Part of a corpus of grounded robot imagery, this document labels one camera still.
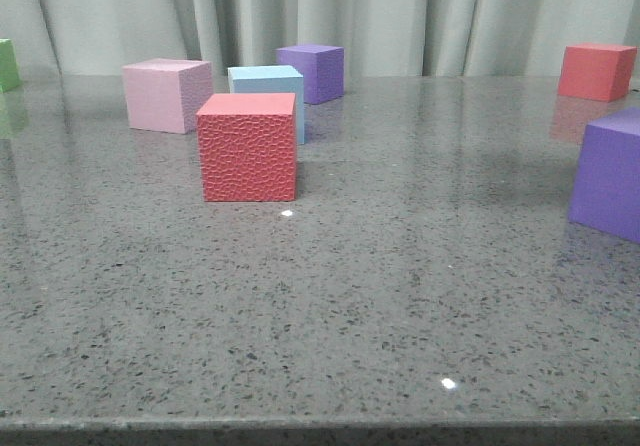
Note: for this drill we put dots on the pink foam block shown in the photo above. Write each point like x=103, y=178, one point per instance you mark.
x=163, y=95

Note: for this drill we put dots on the red textured foam block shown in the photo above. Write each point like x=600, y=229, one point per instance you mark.
x=247, y=147

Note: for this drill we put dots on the purple foam block far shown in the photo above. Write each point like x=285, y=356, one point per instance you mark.
x=322, y=67

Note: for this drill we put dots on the red foam block far right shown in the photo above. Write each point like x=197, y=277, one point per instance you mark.
x=600, y=72

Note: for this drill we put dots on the purple foam block near right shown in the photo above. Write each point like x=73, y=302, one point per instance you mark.
x=605, y=194

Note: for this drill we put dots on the grey-green curtain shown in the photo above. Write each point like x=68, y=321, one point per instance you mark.
x=380, y=37

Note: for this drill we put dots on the purple foam block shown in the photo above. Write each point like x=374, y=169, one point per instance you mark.
x=322, y=67
x=605, y=194

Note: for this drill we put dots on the green foam block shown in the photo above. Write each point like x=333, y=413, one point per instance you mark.
x=9, y=74

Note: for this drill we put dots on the light blue foam block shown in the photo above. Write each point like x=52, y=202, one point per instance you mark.
x=271, y=79

